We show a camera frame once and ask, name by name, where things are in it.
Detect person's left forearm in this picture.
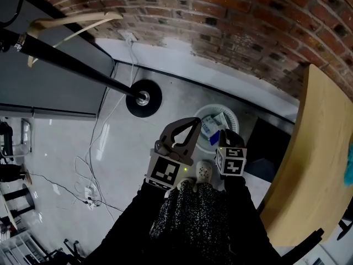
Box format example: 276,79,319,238
88,182,172,265

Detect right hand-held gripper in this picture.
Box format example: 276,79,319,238
215,129,248,177

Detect black panel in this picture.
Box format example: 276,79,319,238
244,117,295,182

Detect person's right forearm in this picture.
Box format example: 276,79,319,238
224,175,279,265

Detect black chair base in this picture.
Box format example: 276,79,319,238
45,238,83,263

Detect black equipment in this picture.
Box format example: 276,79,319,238
0,121,14,164

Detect black coat rack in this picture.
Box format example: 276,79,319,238
0,0,163,118

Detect blue fluffy duster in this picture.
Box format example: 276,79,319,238
343,144,353,187

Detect chrome tube frame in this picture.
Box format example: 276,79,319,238
20,119,34,154

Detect white wall socket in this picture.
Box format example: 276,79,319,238
121,31,138,44

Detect light wooden board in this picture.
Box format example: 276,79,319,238
259,63,353,248

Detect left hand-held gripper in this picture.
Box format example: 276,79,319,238
145,116,202,190

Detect person's patterned skirt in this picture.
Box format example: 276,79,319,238
148,180,235,265

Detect white cable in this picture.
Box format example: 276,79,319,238
74,41,136,223

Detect round light table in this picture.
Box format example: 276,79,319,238
0,194,19,231

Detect thin black cable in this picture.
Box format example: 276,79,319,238
29,172,125,212

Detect white wire rack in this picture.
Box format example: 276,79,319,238
0,230,53,265

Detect wooden clothes hanger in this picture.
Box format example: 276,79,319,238
26,11,124,68

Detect person's left shoe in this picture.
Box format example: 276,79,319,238
176,177,198,192

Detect grey cabinet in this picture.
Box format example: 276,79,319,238
0,0,115,120

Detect white and blue wrapper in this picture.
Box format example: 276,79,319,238
200,115,221,146

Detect white round waste bin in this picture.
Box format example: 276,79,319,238
192,103,240,153

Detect white power strip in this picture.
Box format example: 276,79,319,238
84,185,100,209

